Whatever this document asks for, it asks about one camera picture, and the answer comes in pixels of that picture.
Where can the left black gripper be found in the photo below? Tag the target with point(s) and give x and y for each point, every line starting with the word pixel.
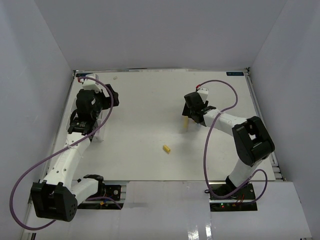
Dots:
pixel 107 100

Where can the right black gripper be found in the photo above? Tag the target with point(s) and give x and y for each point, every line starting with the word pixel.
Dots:
pixel 187 111

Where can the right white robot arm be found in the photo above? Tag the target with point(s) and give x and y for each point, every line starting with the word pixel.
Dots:
pixel 252 141

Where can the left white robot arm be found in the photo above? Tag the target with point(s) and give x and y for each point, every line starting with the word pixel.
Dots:
pixel 56 197

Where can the yellow glue stick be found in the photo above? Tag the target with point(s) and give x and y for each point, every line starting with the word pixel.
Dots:
pixel 185 124

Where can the white compartment organizer box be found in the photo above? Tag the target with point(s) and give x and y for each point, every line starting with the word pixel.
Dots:
pixel 99 135

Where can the blue logo sticker right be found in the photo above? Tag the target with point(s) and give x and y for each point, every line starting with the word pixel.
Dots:
pixel 234 73

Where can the small yellow cylinder eraser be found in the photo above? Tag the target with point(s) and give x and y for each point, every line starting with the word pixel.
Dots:
pixel 166 149

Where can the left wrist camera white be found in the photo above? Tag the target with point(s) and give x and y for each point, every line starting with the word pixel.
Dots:
pixel 89 84

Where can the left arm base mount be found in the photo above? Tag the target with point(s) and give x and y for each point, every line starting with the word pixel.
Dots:
pixel 114 191

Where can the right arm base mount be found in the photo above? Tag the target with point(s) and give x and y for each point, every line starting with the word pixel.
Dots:
pixel 238 202

